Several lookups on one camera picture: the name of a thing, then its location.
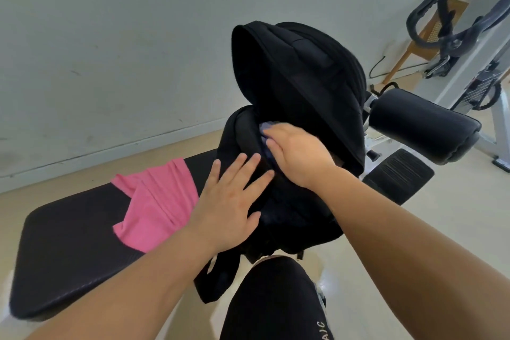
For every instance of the person's left hand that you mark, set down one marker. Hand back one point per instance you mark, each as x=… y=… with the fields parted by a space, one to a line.
x=225 y=216

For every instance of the person's right hand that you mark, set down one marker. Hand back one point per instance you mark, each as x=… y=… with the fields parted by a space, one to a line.
x=302 y=156

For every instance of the person's right thumb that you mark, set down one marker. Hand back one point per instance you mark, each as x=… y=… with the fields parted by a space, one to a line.
x=275 y=152

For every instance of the person's left little finger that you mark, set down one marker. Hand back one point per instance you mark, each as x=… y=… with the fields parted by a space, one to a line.
x=215 y=174

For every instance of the person's left middle finger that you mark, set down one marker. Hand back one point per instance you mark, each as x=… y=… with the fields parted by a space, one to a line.
x=250 y=170

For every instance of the person's left thumb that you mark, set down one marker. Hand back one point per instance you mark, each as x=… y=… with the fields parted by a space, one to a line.
x=254 y=222

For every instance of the blue cloth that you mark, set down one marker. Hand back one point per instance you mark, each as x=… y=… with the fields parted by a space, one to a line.
x=266 y=127

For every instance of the black backpack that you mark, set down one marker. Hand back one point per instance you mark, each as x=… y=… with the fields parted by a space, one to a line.
x=306 y=84

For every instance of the person's left forearm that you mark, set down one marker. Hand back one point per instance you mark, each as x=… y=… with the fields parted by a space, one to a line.
x=131 y=292

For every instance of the person's right forearm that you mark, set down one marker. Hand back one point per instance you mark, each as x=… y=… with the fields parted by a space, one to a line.
x=406 y=256

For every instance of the pink cloth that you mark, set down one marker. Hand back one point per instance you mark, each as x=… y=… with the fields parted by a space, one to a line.
x=159 y=204

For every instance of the person's leg in black shorts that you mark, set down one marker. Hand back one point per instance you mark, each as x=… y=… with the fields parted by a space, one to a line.
x=275 y=304

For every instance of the black ribbed foot plate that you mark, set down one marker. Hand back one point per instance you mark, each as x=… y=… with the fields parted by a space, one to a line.
x=398 y=176

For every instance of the black roller pad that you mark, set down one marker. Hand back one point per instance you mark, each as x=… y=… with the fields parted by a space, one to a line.
x=426 y=124

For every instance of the black bench pad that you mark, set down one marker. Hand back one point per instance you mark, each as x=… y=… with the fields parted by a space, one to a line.
x=71 y=240

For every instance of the wooden chair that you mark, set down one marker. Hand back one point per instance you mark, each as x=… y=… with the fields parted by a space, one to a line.
x=430 y=31

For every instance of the exercise bike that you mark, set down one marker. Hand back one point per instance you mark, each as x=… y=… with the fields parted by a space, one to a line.
x=484 y=84

